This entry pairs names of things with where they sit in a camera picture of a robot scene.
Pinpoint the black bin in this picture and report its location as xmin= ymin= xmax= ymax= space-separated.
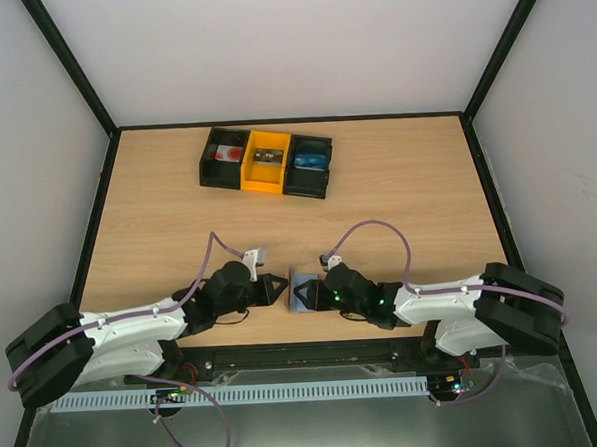
xmin=199 ymin=127 xmax=250 ymax=190
xmin=283 ymin=134 xmax=333 ymax=199

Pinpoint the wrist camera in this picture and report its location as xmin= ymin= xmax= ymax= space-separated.
xmin=241 ymin=247 xmax=267 ymax=282
xmin=318 ymin=253 xmax=343 ymax=273

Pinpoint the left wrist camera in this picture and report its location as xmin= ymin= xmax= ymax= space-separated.
xmin=241 ymin=247 xmax=267 ymax=282

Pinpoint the black enclosure frame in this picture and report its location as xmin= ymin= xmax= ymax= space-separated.
xmin=14 ymin=0 xmax=597 ymax=447

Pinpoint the light blue credit card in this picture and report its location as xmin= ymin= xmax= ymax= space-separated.
xmin=289 ymin=273 xmax=318 ymax=313

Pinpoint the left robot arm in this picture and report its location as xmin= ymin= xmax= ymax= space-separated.
xmin=5 ymin=261 xmax=289 ymax=408

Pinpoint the blue VIP card in bin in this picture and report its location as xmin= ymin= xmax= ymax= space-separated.
xmin=293 ymin=153 xmax=328 ymax=171

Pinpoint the grey VIP card in bin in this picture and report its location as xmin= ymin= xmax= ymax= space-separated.
xmin=253 ymin=148 xmax=284 ymax=166

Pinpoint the black left bin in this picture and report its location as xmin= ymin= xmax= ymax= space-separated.
xmin=199 ymin=127 xmax=250 ymax=190

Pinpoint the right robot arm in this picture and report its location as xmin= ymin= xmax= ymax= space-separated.
xmin=293 ymin=262 xmax=567 ymax=368

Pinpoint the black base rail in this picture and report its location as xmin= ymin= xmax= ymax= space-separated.
xmin=151 ymin=336 xmax=499 ymax=382

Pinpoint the yellow middle bin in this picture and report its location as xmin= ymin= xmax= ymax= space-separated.
xmin=240 ymin=130 xmax=292 ymax=195

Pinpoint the light blue slotted cable duct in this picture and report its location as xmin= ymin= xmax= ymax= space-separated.
xmin=50 ymin=377 xmax=429 ymax=413

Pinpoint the black right bin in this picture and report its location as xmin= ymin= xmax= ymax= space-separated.
xmin=283 ymin=134 xmax=333 ymax=199

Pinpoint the red white card in bin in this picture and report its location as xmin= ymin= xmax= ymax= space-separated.
xmin=205 ymin=144 xmax=244 ymax=164

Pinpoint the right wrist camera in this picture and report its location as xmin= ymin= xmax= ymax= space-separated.
xmin=318 ymin=253 xmax=343 ymax=273

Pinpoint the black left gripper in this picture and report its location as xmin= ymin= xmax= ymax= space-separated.
xmin=215 ymin=273 xmax=290 ymax=318

